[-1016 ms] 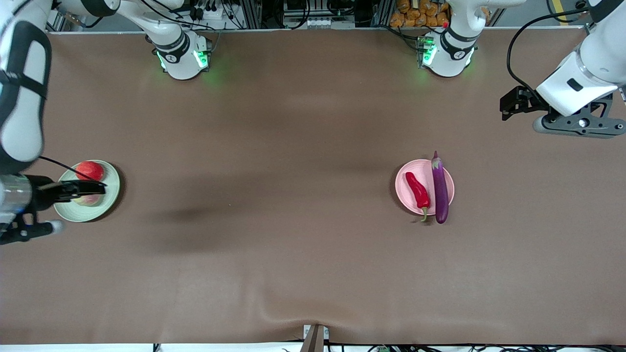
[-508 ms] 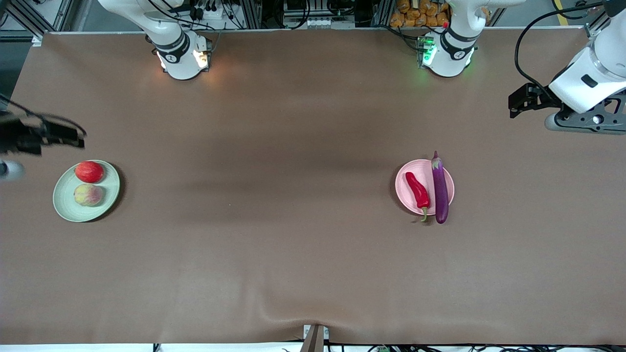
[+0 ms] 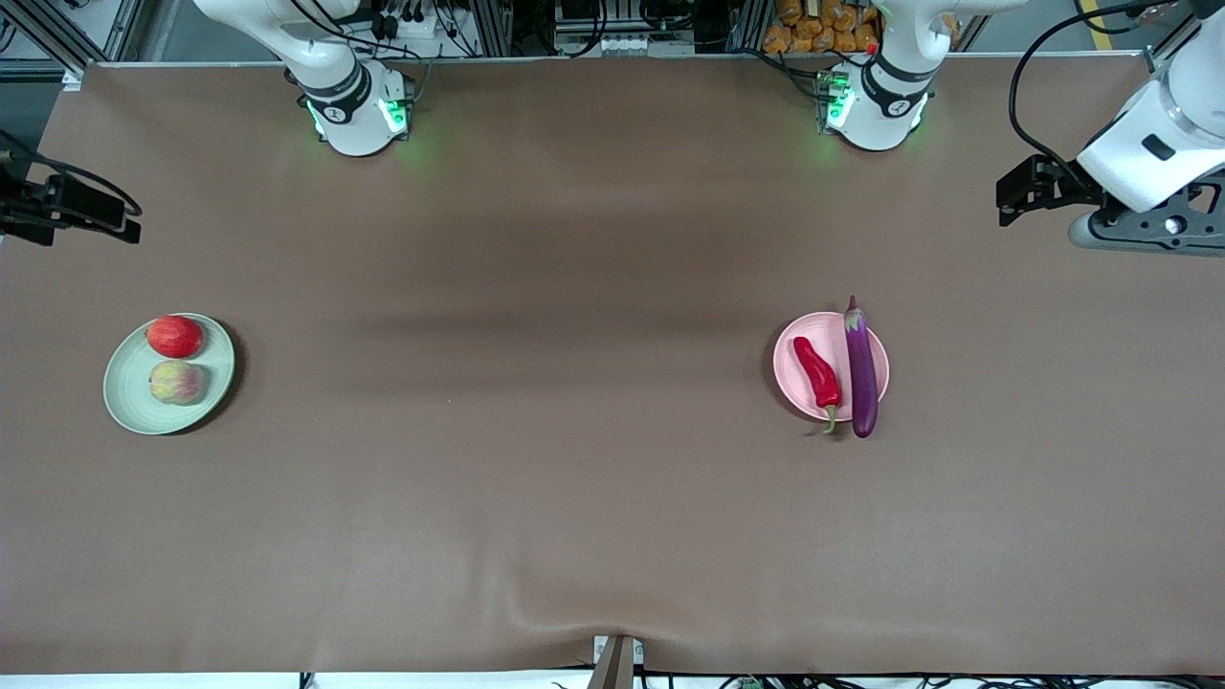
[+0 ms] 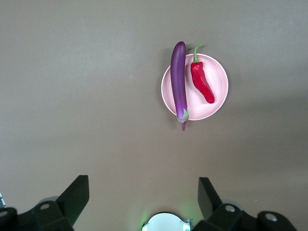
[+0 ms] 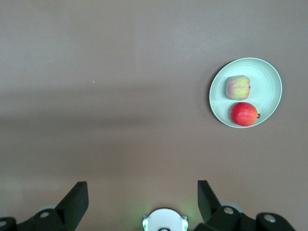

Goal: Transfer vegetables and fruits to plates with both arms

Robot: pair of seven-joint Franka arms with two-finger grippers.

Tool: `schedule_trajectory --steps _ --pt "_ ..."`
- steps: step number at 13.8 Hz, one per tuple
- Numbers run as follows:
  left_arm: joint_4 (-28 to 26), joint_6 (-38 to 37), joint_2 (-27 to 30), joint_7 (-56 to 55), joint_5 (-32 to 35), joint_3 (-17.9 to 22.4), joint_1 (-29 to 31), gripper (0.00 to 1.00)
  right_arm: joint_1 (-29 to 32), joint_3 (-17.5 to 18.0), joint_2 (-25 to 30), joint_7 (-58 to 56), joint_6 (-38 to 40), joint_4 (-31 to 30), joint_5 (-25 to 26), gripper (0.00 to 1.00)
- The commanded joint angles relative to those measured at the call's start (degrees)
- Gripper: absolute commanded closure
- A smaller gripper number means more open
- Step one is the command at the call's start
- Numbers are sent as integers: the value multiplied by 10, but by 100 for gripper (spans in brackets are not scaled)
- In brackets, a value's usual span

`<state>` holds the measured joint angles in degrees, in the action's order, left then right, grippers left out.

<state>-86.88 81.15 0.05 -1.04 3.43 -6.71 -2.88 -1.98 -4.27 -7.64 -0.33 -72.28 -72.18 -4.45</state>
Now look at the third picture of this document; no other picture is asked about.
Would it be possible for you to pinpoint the red apple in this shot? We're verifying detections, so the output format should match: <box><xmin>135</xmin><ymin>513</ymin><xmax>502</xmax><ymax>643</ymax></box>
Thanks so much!
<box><xmin>145</xmin><ymin>315</ymin><xmax>205</xmax><ymax>360</ymax></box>

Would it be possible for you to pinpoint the yellow-green peach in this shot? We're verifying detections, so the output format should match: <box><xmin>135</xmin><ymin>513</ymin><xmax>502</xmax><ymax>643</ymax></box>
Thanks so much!
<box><xmin>148</xmin><ymin>360</ymin><xmax>207</xmax><ymax>407</ymax></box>

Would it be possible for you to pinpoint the purple eggplant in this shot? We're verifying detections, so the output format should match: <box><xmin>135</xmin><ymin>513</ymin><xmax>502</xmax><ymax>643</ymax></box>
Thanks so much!
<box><xmin>842</xmin><ymin>295</ymin><xmax>880</xmax><ymax>439</ymax></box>

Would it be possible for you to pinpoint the red chili pepper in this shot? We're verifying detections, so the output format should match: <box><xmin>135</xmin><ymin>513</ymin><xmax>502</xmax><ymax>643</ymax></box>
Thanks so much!
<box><xmin>791</xmin><ymin>336</ymin><xmax>845</xmax><ymax>434</ymax></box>

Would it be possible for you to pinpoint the pale green round plate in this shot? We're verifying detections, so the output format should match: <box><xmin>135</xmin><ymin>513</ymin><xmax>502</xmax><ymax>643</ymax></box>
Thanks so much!
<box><xmin>102</xmin><ymin>312</ymin><xmax>235</xmax><ymax>435</ymax></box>

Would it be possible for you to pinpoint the pink round plate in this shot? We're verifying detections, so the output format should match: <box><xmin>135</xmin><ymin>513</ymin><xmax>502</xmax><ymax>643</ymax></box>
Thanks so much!
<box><xmin>771</xmin><ymin>312</ymin><xmax>891</xmax><ymax>423</ymax></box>

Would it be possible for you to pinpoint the pile of orange toy fruit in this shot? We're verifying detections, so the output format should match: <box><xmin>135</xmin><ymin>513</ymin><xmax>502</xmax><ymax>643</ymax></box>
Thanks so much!
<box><xmin>763</xmin><ymin>0</ymin><xmax>886</xmax><ymax>55</ymax></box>

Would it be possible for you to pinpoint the white power strip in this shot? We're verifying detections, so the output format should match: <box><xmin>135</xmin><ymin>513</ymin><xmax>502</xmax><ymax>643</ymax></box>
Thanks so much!
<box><xmin>373</xmin><ymin>0</ymin><xmax>432</xmax><ymax>39</ymax></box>

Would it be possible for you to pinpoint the brown table mat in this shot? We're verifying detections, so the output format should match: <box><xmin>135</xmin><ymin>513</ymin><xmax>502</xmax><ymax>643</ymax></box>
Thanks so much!
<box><xmin>0</xmin><ymin>53</ymin><xmax>1225</xmax><ymax>676</ymax></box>

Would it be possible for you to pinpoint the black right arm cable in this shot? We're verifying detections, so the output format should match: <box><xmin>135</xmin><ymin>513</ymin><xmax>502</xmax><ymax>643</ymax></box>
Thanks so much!
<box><xmin>0</xmin><ymin>129</ymin><xmax>145</xmax><ymax>216</ymax></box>

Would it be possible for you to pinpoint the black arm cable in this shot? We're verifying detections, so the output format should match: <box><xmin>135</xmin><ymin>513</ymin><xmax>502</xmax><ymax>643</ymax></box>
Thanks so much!
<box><xmin>0</xmin><ymin>129</ymin><xmax>145</xmax><ymax>216</ymax></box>
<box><xmin>1010</xmin><ymin>0</ymin><xmax>1197</xmax><ymax>192</ymax></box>

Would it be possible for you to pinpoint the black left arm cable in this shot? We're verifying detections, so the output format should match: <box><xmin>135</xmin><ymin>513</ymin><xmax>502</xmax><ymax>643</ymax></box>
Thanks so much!
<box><xmin>1010</xmin><ymin>0</ymin><xmax>1197</xmax><ymax>192</ymax></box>

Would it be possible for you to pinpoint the aluminium frame post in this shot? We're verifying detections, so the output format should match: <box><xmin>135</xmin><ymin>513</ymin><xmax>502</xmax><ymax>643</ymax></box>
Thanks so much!
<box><xmin>0</xmin><ymin>0</ymin><xmax>92</xmax><ymax>92</ymax></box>
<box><xmin>1146</xmin><ymin>0</ymin><xmax>1225</xmax><ymax>76</ymax></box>

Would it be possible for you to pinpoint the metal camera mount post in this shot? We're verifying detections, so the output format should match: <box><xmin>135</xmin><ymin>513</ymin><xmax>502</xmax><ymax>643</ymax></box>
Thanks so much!
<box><xmin>591</xmin><ymin>634</ymin><xmax>644</xmax><ymax>689</ymax></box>

